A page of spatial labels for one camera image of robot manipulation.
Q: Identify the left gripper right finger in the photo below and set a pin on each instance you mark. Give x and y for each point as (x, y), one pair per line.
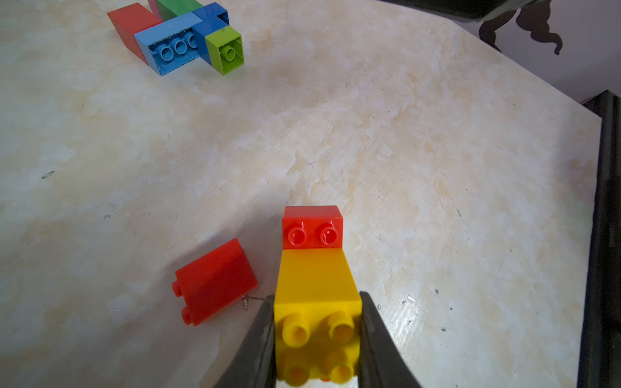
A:
(380, 363)

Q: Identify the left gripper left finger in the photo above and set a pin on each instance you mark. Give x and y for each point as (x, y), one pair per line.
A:
(254, 364)

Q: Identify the yellow lego brick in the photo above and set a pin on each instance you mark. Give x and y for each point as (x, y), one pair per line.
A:
(317, 313)

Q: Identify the red small lego brick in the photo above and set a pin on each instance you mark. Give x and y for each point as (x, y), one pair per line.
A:
(312, 227)

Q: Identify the pink lego brick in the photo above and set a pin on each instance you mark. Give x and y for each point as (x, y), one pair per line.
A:
(154, 8)

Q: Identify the lime green lego brick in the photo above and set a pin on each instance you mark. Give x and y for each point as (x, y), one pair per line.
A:
(225, 49)

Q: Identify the blue long lego brick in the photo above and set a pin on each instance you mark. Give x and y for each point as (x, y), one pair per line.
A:
(169, 45)

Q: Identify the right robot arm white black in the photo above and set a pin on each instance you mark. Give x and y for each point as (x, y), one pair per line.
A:
(464, 10)

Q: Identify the red square lego brick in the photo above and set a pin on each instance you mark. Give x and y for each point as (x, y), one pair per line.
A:
(130, 20)

